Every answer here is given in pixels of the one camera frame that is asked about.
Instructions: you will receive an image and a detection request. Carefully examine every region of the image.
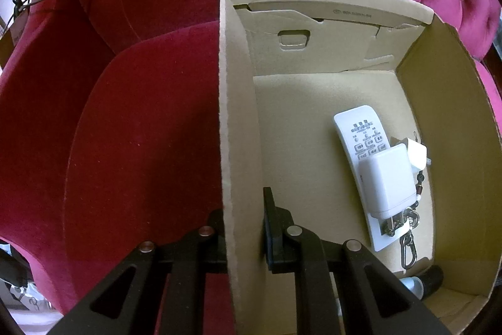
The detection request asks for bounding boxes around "small white power adapter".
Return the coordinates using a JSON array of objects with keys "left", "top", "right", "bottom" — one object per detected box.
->
[{"left": 391, "top": 137, "right": 431, "bottom": 173}]

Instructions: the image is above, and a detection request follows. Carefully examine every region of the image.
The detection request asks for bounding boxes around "large white power adapter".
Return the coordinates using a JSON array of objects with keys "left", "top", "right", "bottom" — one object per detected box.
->
[{"left": 358, "top": 144, "right": 416, "bottom": 224}]

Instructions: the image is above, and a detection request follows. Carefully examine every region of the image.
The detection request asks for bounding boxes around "white remote control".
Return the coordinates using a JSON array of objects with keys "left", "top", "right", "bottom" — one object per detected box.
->
[{"left": 334, "top": 105, "right": 410, "bottom": 252}]

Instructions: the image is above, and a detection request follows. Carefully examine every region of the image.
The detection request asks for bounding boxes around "black cylindrical object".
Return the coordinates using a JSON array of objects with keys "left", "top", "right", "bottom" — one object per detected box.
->
[{"left": 400, "top": 265, "right": 444, "bottom": 300}]

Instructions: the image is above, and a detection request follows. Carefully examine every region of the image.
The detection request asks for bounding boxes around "brown cardboard box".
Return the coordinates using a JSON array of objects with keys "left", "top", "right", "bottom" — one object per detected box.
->
[{"left": 219, "top": 0, "right": 501, "bottom": 334}]

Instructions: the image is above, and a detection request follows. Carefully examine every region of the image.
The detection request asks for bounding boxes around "bronze keychain with carabiner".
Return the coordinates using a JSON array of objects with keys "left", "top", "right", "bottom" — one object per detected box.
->
[{"left": 378, "top": 131, "right": 429, "bottom": 271}]

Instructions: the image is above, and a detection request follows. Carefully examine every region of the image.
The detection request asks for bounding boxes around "red velvet tufted armchair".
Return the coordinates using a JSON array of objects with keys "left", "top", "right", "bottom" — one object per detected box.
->
[{"left": 1, "top": 0, "right": 500, "bottom": 334}]

